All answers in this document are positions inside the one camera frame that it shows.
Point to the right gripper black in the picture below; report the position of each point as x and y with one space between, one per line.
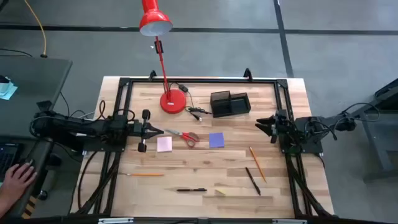
281 126

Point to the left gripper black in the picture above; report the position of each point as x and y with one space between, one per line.
144 130

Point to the orange pencil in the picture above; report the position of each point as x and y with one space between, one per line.
257 164
146 175

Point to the purple sticky note pad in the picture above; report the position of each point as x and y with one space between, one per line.
216 140

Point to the black pen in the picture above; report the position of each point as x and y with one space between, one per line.
252 181
191 189

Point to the small yellow sticky pad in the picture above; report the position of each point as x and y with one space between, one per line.
221 192

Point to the person's forearm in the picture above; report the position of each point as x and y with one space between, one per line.
4 208

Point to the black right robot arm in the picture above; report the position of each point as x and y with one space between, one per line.
314 127

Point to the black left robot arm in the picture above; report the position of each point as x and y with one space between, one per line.
77 124

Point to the black mesh desk organizer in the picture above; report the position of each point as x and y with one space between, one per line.
230 105

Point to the pink sticky note pad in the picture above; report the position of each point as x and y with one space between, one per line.
164 144

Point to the red desk lamp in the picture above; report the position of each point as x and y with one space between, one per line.
173 102

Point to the dark metal stand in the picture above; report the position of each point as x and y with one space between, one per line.
373 140

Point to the black caster wheel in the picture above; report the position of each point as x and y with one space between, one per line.
43 195

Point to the grey side table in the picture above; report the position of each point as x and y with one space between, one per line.
34 81

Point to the person's hand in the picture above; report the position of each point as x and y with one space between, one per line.
17 180

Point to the black keyboard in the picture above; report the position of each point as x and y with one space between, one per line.
6 158

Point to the light blue paper stack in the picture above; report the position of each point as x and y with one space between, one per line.
7 91

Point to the dark computer desk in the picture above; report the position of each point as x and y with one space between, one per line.
21 208

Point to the black aluminium rig frame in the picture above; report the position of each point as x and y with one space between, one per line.
202 81

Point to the silver metal bracket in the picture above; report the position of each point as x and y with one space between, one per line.
115 221
289 221

